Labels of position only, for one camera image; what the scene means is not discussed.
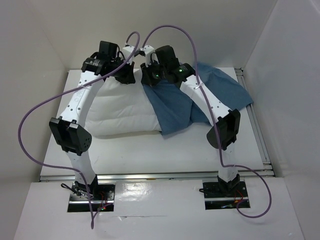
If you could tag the blue pillowcase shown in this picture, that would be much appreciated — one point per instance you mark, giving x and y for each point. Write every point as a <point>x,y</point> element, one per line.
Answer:
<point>175,111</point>

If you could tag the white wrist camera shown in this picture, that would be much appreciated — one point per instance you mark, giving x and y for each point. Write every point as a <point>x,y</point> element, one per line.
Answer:
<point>148,52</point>
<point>128,53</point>

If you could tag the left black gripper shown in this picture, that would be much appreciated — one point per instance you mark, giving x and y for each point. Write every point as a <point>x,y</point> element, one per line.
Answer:
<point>129,78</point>

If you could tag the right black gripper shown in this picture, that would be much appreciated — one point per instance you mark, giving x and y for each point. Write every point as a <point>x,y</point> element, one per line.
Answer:
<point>146,78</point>

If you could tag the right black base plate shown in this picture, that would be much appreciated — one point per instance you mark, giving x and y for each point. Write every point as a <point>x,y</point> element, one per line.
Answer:
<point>215,199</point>

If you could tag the white pillow yellow edge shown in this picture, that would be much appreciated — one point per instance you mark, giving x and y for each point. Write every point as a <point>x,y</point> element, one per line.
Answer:
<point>120,109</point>

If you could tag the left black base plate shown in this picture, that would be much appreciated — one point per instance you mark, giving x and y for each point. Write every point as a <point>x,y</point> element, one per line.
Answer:
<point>103,199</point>

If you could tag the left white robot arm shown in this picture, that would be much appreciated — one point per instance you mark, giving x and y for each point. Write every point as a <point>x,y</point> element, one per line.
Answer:
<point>69,128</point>

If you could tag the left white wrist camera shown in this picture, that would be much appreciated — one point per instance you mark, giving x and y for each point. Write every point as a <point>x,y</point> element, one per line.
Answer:
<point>128,53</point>

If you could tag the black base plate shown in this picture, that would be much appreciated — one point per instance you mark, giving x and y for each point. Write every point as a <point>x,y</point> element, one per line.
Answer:
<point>103,199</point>
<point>215,199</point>

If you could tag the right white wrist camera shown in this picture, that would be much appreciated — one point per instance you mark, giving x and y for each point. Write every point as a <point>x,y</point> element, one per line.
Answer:
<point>148,52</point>

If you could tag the aluminium side rail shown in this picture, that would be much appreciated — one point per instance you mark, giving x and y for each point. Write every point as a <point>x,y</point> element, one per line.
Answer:
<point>260,140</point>

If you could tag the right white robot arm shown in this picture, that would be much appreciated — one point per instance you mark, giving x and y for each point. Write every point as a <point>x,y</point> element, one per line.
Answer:
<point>225,127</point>

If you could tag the aluminium front rail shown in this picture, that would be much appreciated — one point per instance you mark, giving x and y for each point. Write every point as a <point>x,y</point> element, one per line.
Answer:
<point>158,176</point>

